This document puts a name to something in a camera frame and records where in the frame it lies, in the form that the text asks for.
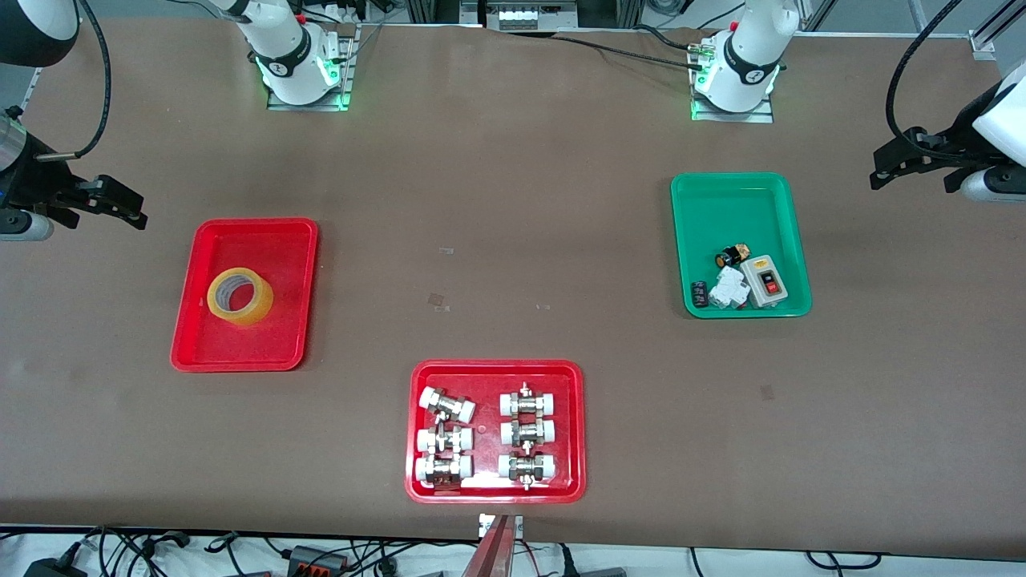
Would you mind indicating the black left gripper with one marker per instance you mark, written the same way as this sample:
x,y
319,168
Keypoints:
x,y
951,150

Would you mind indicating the white power strip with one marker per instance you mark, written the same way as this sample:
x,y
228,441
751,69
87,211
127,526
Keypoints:
x,y
535,18

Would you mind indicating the red metal bar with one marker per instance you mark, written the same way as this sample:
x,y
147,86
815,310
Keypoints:
x,y
493,553

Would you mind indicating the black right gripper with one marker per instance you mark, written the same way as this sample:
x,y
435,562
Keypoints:
x,y
34,182

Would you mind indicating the grey orange connector box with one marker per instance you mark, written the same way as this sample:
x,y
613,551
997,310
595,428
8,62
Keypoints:
x,y
317,559

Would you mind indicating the small black component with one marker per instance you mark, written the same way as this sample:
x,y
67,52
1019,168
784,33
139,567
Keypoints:
x,y
700,294

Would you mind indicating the empty red plastic tray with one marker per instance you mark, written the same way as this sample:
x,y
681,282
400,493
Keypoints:
x,y
240,240

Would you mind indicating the small metal bracket plate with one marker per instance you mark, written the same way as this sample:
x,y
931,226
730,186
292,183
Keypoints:
x,y
486,525

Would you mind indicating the yellow clear tape roll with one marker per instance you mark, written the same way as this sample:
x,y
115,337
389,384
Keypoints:
x,y
256,308

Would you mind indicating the red tray with fittings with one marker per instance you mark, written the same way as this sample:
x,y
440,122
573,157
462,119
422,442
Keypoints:
x,y
489,377

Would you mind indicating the green plastic tray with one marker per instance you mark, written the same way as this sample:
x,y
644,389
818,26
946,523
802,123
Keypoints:
x,y
745,208

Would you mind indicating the black round gold knob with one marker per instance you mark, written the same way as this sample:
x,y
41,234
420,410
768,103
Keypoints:
x,y
728,258

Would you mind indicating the grey switch box red button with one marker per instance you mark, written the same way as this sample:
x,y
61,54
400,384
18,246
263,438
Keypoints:
x,y
767,282

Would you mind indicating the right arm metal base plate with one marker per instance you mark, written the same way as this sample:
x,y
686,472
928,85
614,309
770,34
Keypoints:
x,y
349,72

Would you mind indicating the white circuit breaker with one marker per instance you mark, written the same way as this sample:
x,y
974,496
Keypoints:
x,y
728,290

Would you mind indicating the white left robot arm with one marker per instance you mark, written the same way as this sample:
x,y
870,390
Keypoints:
x,y
745,72

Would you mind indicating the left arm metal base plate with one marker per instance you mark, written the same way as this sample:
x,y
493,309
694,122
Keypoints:
x,y
761,114

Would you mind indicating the black power adapter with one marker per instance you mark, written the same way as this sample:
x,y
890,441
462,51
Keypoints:
x,y
52,567

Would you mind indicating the metal valve fitting white caps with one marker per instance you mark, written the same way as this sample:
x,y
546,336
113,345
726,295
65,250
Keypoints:
x,y
443,469
447,405
527,433
445,439
528,403
527,466

